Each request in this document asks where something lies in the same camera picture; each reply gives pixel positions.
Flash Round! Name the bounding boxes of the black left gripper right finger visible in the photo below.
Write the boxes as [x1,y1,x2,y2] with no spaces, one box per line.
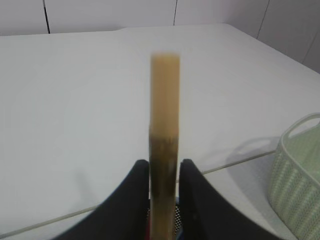
[178,159,278,240]

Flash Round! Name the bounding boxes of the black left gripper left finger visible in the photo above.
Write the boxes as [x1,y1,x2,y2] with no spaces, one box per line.
[55,159,150,240]

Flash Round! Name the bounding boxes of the gold glitter pen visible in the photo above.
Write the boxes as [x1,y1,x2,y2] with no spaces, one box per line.
[149,52,180,240]

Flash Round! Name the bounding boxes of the black mesh pen holder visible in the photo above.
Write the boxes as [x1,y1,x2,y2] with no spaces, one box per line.
[144,197,184,240]

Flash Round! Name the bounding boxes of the green plastic woven basket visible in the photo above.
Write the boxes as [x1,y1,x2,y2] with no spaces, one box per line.
[267,113,320,240]

